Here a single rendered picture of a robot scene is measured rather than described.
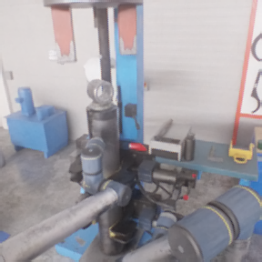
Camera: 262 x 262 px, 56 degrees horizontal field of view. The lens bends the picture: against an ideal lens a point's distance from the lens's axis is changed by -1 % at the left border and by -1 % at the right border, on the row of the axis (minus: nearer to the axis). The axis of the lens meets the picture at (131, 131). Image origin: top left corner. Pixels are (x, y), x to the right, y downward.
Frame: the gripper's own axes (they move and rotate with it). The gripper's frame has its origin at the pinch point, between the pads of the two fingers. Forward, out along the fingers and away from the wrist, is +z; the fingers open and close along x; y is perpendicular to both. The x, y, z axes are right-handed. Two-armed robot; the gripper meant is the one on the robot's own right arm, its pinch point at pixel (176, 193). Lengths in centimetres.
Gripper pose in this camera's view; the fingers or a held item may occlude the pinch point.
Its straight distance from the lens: 161.9
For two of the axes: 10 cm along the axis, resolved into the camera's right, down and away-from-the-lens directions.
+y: -9.2, -1.4, 3.7
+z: 3.6, -6.7, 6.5
